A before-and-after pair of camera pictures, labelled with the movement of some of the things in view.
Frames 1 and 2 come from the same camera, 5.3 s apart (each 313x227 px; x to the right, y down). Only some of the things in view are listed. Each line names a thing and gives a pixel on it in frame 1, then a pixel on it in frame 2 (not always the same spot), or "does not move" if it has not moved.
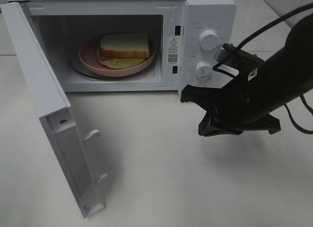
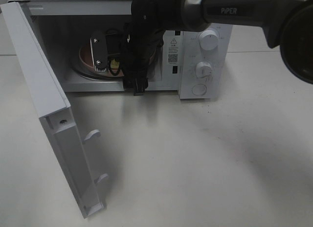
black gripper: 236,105 → 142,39
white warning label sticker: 173,50 does not move
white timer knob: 203,69 does not move
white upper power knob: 209,40 does not move
